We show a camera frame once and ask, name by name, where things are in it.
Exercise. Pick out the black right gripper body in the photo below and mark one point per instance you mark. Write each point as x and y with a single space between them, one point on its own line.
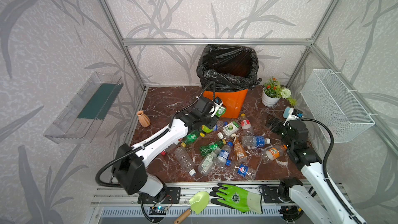
278 125

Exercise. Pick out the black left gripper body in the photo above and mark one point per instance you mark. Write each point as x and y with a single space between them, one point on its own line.
212 120

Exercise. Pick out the bright green label bottle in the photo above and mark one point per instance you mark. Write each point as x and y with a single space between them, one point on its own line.
207 128

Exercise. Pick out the small orange label bottle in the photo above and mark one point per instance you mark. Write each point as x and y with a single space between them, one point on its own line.
273 153

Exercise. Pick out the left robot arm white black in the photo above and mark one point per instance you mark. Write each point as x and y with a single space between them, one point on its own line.
132 161

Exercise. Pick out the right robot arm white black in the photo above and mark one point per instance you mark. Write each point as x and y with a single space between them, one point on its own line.
333 208

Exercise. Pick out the blue label bottle near bin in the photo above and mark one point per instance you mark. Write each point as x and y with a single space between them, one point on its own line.
219 125

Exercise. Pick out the orange trash bin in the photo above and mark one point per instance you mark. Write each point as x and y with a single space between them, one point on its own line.
233 102

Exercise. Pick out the black bin liner bag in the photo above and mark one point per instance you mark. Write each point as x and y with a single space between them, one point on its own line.
231 68

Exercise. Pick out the dark green Sprite bottle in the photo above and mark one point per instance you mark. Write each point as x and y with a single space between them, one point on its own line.
192 137

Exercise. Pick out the red label yellow cap bottle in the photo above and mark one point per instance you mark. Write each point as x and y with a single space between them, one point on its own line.
245 123

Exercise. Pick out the white green lime drink bottle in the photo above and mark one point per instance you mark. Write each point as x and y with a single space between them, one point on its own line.
231 128

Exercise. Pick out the blue label water bottle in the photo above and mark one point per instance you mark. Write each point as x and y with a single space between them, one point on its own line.
255 141

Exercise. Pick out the white pot with flowers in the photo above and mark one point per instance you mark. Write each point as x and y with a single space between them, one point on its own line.
273 91

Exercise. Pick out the small green soda bottle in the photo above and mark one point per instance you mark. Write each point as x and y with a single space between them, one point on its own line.
206 149

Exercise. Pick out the amber tea bottle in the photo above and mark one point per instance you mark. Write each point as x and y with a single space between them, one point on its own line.
239 151

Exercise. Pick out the clear bottle red label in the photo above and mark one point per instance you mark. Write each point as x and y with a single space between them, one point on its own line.
170 148

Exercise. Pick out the clear unlabelled white cap bottle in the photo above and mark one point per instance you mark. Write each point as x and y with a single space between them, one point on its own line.
185 161

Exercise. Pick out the blue cap water bottle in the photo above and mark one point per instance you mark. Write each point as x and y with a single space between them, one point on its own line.
223 156

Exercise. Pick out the crushed Pepsi bottle front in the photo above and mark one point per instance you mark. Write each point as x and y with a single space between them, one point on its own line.
244 171

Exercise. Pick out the pale green label bottle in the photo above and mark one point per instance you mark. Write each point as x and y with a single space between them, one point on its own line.
207 163

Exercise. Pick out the peach ceramic vase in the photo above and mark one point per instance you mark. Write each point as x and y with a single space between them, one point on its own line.
143 119

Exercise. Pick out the green work glove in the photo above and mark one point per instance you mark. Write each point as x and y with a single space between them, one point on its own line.
231 196

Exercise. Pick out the light green garden trowel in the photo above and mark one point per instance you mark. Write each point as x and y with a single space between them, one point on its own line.
197 204

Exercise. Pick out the small circuit board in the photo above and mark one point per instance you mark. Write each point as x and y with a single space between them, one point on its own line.
159 210

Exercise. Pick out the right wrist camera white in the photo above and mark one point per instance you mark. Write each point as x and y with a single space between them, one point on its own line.
292 114

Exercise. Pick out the white wire mesh basket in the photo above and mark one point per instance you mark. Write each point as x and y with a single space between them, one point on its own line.
333 104

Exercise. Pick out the clear acrylic wall shelf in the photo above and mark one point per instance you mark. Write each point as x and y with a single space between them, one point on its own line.
81 119

